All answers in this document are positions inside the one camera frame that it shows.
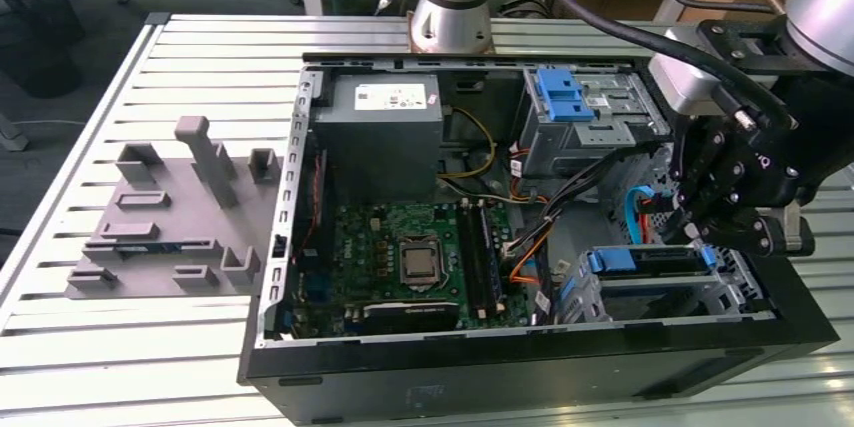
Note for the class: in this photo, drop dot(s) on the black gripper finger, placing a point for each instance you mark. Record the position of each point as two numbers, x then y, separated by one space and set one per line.
728 232
708 167

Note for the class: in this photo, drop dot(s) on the hard disk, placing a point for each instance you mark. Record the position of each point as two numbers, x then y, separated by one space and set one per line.
610 259

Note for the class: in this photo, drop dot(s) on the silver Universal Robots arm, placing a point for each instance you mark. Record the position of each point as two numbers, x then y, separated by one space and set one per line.
450 22

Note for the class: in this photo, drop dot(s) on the metal disk bay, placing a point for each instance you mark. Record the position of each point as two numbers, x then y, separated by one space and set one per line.
724 297

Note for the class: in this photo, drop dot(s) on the metal optical drive cage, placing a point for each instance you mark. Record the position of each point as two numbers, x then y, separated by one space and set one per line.
588 147

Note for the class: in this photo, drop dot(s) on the blue drive cage latch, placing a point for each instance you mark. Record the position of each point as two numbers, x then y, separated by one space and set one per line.
561 97

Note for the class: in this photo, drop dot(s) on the black RAM slot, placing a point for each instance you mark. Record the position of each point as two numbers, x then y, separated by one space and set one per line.
493 267
469 257

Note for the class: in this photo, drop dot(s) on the black open PC case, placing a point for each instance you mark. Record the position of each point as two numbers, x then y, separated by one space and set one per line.
534 377

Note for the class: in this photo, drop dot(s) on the CPU socket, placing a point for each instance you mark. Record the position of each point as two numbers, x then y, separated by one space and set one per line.
422 240

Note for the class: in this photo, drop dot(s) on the silver CPU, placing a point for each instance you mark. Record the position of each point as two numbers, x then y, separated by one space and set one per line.
421 264

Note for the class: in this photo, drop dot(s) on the grey power supply unit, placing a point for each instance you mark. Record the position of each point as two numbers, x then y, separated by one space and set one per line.
374 157

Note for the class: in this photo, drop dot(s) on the black graphics card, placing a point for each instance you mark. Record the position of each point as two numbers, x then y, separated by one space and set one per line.
408 314

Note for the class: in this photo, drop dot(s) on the green motherboard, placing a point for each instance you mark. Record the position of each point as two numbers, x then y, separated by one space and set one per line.
361 247

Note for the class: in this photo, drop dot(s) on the grey parts rack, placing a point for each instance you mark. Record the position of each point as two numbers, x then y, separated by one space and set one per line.
174 227

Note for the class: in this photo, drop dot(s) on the grey stand foot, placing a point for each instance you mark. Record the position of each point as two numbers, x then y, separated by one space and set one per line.
10 132

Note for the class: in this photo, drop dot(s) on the black camera with grey bracket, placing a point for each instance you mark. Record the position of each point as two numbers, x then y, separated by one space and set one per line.
788 237

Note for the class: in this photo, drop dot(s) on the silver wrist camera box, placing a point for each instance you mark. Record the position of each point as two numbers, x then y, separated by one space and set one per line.
688 84

